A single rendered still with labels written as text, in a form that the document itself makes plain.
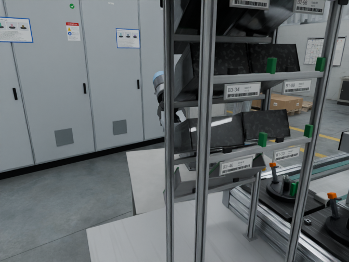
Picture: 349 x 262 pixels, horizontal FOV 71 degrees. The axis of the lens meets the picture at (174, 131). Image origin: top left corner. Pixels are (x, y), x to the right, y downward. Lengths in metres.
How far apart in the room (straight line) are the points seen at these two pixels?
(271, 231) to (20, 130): 3.11
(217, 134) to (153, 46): 3.44
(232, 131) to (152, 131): 3.57
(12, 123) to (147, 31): 2.18
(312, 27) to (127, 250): 9.69
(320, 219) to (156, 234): 0.58
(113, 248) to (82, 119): 2.80
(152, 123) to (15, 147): 1.94
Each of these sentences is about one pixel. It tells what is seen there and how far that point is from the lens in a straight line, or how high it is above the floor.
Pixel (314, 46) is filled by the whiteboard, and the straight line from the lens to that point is 10.00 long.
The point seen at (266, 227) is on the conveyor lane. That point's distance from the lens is 0.99.
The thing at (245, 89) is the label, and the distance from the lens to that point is 0.50.
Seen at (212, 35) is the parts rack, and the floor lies 1.54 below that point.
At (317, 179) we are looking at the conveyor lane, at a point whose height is 0.91.
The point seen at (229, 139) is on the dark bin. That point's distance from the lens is 0.57.
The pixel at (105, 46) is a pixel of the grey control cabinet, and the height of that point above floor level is 1.59.
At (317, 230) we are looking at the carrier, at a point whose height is 0.97.
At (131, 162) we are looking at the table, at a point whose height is 0.86.
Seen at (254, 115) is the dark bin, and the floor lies 1.36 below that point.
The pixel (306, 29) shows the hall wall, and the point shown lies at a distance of 10.21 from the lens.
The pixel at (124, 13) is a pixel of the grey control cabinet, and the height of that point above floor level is 2.02.
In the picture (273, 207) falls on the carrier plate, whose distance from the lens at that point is 1.00.
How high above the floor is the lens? 1.51
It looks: 18 degrees down
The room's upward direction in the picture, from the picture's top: straight up
